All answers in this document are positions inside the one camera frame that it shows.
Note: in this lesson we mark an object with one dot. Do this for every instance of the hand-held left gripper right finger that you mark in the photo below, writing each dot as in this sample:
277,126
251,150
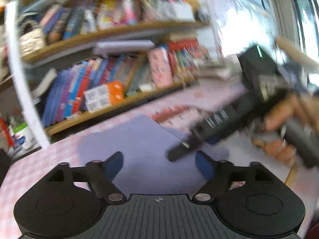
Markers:
203,165

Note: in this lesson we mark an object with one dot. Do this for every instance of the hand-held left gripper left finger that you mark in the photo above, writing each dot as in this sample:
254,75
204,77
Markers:
114,164

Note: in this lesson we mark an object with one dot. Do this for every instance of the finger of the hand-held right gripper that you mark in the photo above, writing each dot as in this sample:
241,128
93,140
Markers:
182,148

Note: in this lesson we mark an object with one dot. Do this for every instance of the purple and pink knit sweater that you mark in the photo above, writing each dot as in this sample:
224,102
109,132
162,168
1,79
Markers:
139,144

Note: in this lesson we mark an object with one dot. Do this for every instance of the person's right hand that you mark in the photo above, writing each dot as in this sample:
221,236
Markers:
279,118

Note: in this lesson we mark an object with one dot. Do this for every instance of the stack of magazines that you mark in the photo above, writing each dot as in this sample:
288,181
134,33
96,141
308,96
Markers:
216,73

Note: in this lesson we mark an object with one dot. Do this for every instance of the pink checked desk mat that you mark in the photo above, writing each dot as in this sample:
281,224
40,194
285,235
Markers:
62,154

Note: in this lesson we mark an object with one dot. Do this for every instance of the small white eraser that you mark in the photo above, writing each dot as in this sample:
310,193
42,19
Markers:
147,87

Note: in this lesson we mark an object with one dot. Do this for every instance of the row of red-spined books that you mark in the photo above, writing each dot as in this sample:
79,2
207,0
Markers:
189,63

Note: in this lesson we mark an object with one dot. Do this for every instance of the red thick book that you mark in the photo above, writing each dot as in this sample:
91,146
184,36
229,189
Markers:
184,46

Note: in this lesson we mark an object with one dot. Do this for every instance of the pink printed tumbler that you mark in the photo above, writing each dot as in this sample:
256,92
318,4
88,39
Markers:
159,68

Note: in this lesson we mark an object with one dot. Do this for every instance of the row of blue purple books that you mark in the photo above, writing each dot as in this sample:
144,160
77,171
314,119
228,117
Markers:
82,87

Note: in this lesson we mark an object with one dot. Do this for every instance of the white can with green lid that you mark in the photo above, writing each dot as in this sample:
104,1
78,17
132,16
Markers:
25,138

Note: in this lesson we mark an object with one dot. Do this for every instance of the black thick book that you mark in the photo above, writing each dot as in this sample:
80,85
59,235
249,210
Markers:
44,82

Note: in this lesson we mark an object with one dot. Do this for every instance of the red tassel ornament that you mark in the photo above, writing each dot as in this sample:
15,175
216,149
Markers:
6,132

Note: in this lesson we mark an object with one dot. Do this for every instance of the white flat tablet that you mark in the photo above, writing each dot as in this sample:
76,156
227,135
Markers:
124,46

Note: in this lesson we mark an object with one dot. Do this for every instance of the white wooden bookshelf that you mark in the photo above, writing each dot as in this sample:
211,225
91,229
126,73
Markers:
23,79

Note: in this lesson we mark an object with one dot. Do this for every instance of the cream quilted handbag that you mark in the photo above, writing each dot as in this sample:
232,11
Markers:
32,41

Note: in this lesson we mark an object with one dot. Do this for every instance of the row of colourful comic books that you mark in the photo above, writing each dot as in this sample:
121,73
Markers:
99,12

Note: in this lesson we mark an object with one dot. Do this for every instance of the wall calendar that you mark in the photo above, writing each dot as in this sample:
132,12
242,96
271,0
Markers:
236,17

